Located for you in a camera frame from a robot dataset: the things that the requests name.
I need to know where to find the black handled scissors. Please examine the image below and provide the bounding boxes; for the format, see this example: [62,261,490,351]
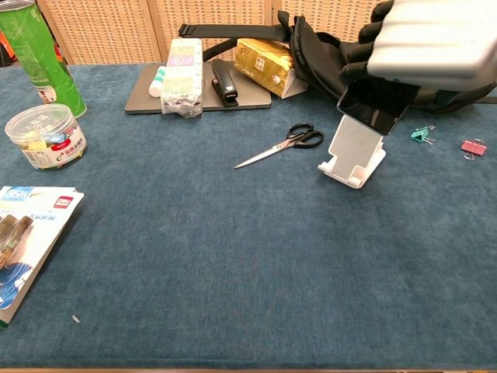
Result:
[233,123,325,169]

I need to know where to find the white green glue stick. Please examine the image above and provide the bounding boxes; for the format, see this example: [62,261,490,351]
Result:
[148,65,168,98]

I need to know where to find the teal binder clip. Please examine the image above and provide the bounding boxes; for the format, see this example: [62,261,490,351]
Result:
[410,124,436,146]

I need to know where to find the pink binder clip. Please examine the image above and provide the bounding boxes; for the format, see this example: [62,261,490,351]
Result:
[461,139,487,160]

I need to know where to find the blue correction tape pack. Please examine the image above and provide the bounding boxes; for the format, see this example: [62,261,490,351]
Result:
[0,185,85,331]

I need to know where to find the gold tissue pack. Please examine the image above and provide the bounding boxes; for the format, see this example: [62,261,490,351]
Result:
[233,37,310,100]

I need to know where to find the black smartphone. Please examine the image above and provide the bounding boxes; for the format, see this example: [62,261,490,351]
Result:
[336,79,413,137]

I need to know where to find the black stapler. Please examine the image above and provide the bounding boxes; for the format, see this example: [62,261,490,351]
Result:
[210,58,239,107]

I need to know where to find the black backpack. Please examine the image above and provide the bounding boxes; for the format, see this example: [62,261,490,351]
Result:
[178,10,497,115]

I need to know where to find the clear tub of clips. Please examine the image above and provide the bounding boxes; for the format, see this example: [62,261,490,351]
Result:
[4,103,89,171]

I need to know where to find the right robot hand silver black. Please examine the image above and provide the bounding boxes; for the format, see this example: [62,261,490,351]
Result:
[340,0,497,94]

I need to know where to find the wicker folding screen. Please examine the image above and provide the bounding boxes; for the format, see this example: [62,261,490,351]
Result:
[36,0,393,66]

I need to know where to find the grey laptop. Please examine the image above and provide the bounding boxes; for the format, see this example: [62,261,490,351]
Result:
[124,61,273,116]

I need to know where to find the blue table mat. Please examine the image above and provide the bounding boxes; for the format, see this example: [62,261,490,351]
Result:
[0,64,497,370]

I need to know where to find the green chips can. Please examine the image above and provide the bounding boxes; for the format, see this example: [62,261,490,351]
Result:
[0,0,88,119]

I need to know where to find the white phone stand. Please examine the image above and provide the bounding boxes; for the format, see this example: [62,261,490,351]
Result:
[317,114,388,190]

